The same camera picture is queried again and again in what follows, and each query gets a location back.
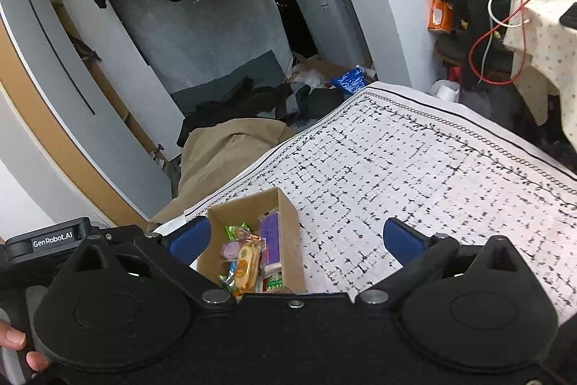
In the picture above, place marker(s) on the white patterned mat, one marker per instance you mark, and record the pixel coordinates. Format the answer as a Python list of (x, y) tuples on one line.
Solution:
[(390, 151)]

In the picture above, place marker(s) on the purple jelly cup packet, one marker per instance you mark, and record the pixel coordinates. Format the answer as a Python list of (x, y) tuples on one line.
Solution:
[(230, 250)]

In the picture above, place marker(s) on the orange round cracker pack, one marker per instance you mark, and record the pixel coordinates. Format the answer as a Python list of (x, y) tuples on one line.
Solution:
[(248, 265)]

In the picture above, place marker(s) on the blue green snack packet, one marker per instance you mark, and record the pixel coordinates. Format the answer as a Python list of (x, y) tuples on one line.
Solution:
[(228, 282)]

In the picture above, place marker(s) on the pile of dark clothes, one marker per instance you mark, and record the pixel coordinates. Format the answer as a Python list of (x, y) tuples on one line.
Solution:
[(291, 103)]

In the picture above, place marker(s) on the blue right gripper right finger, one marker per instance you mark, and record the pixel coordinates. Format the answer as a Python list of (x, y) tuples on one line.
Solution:
[(403, 242)]

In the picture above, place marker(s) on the person's left hand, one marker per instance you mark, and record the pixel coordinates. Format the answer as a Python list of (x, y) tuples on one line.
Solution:
[(15, 340)]

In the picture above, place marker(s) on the purple wafer pack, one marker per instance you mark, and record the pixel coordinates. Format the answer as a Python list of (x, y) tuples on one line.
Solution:
[(269, 231)]

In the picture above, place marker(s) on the blue white snack packet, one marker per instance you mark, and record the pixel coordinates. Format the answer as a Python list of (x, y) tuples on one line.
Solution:
[(232, 268)]

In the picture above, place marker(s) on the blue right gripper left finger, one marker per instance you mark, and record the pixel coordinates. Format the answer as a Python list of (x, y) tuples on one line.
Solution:
[(188, 242)]

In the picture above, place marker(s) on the beige blanket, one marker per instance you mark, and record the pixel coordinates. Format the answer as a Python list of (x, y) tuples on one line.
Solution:
[(213, 156)]

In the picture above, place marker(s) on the white mini fridge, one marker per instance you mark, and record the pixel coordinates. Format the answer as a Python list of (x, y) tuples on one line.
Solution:
[(336, 31)]

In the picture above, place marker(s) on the dotted cream tablecloth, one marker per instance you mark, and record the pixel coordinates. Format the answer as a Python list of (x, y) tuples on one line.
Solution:
[(545, 58)]

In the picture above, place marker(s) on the orange tissue box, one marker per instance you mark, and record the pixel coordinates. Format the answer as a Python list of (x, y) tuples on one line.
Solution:
[(441, 17)]

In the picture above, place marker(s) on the brown cardboard box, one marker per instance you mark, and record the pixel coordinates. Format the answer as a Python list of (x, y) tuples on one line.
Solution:
[(248, 210)]

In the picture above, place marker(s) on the blue foil bag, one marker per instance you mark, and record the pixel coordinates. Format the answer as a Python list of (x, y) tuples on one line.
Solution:
[(350, 82)]

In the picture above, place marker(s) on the green gold cookie pack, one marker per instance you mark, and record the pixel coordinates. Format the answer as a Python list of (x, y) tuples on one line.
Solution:
[(273, 283)]

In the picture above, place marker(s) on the green strawberry snack packet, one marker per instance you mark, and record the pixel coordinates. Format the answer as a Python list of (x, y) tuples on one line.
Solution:
[(237, 232)]

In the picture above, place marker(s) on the orange foil candy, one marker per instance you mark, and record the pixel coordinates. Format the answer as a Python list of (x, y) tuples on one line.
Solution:
[(253, 237)]

